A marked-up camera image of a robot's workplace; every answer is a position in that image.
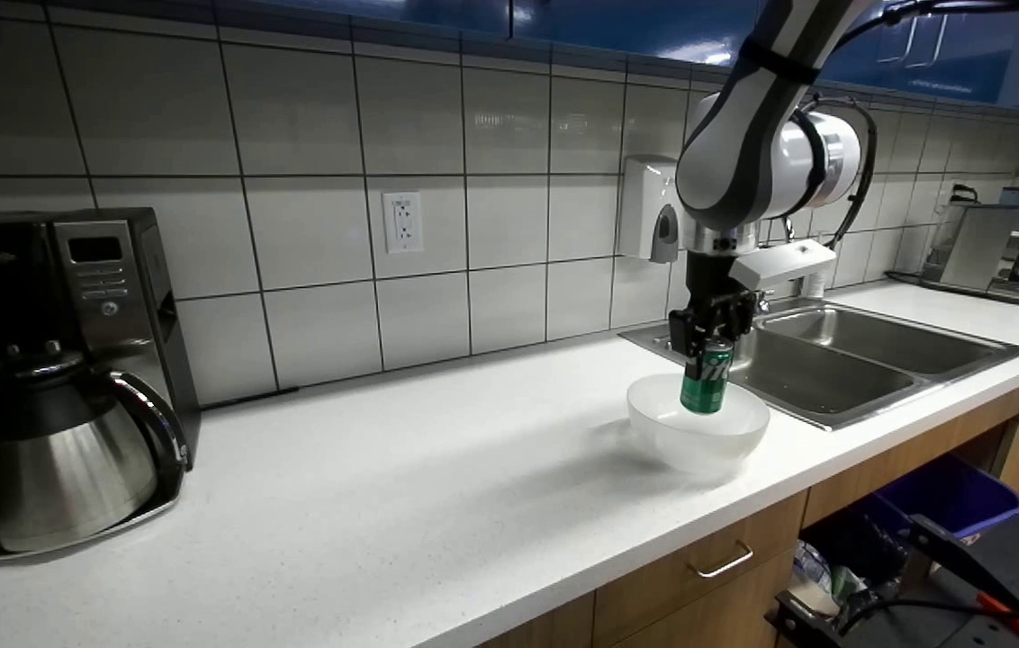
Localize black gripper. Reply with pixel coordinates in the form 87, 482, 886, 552
671, 227, 755, 375

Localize green soda can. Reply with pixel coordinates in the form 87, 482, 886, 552
682, 345, 731, 413

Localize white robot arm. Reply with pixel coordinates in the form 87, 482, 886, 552
671, 0, 868, 377

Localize stainless double sink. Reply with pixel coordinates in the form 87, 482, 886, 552
626, 294, 1019, 431

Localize wooden lower cabinet drawers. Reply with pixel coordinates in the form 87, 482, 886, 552
476, 368, 1019, 648

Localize blue plastic bin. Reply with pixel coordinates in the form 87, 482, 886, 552
868, 456, 1019, 539

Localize silver espresso machine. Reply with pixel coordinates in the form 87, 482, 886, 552
917, 191, 1019, 302

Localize blue upper cabinets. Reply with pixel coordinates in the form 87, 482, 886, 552
49, 0, 1019, 111

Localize black coffee maker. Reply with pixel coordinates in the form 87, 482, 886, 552
0, 209, 199, 560

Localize steel coffee carafe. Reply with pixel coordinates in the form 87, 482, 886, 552
0, 351, 186, 553

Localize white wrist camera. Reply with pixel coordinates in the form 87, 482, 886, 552
731, 236, 834, 299

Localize white wall soap dispenser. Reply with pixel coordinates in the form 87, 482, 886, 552
618, 159, 683, 261

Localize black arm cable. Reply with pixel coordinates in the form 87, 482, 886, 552
793, 0, 1019, 251

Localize white wall power outlet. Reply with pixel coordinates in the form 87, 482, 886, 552
383, 191, 425, 257

